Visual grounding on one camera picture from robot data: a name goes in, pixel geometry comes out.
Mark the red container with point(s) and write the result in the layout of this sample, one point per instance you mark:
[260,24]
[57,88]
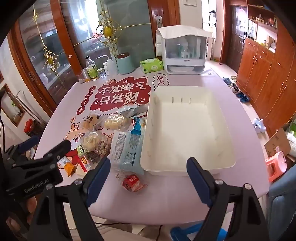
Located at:
[29,125]

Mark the dark packet with yellow label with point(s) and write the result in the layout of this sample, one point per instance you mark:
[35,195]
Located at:
[90,160]

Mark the brown nut snack packet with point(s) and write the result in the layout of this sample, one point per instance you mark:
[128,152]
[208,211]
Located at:
[103,147]

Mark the white wall switch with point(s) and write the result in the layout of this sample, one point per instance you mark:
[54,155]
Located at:
[189,2]

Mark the glossy wooden door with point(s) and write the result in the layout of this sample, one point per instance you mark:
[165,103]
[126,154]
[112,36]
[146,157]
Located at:
[166,14]

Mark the pink plastic stool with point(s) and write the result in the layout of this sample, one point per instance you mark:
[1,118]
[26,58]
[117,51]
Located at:
[276,165]

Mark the wooden framed window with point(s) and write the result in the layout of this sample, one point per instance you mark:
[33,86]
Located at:
[12,109]

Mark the small glass jar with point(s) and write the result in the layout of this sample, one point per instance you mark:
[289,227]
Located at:
[101,73]

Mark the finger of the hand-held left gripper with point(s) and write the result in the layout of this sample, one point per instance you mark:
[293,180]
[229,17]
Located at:
[29,142]
[57,149]

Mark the small red snack packet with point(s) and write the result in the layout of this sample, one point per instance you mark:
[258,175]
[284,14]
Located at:
[133,183]

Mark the white plastic bin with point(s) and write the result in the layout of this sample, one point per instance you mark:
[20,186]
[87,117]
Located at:
[185,129]

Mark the pink printed tablecloth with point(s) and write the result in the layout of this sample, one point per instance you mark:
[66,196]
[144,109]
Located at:
[150,204]

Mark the bread packet with orange label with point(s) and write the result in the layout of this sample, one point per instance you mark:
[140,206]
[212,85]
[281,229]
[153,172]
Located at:
[90,121]

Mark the small blue snack packet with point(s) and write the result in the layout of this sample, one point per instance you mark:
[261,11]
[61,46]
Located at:
[138,126]

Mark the crumpled silver white packet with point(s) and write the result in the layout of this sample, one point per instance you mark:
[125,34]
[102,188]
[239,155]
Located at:
[131,109]

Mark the clear puff packet green corner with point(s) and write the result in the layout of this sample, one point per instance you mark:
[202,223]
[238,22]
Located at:
[89,140]

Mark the white shoe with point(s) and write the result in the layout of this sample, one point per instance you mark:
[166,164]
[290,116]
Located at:
[256,121]
[260,128]

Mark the clear bottle green label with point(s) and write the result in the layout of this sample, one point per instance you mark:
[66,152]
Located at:
[93,72]

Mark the blue chair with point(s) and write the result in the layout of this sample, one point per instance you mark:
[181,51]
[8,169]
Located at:
[283,204]

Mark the small orange packet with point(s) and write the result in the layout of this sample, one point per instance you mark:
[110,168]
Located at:
[69,168]

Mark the dark entry door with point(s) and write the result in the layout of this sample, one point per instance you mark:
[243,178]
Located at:
[235,39]

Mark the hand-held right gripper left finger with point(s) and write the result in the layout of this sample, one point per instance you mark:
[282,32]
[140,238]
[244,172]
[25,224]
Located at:
[99,179]

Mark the glass door with gold ornament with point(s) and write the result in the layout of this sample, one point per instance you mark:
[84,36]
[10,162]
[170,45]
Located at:
[69,34]

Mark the wooden wall cabinet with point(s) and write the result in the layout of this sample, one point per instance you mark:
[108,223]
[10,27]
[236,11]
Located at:
[268,74]

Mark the clear packet of pale pastry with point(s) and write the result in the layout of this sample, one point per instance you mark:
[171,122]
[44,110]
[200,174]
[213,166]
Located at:
[115,122]

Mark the blue plastic stool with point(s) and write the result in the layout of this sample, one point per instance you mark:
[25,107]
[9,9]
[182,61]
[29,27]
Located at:
[185,233]

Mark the white squeeze bottle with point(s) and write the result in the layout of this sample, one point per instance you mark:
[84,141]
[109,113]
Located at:
[111,66]

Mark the green tissue box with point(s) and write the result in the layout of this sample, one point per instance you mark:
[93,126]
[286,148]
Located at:
[151,65]

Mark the cardboard box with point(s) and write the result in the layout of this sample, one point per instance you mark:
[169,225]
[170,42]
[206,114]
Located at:
[276,142]

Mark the teal canister with brown lid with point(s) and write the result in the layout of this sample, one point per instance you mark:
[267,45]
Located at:
[125,64]

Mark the person's left hand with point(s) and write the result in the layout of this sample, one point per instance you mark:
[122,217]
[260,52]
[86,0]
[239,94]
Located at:
[33,206]

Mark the blue slipper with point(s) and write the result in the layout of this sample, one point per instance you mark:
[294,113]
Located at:
[244,99]
[240,94]

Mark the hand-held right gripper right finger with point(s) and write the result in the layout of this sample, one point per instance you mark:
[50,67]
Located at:
[198,183]

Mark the light blue shoe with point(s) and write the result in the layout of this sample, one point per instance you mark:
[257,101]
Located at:
[228,81]

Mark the clear plastic bottle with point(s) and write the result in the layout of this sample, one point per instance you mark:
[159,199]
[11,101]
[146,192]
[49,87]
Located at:
[89,62]

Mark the white countertop storage cabinet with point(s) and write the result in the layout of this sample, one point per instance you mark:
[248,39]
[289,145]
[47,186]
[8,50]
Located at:
[182,53]

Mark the large light blue packet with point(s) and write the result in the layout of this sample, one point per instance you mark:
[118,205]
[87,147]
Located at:
[128,151]

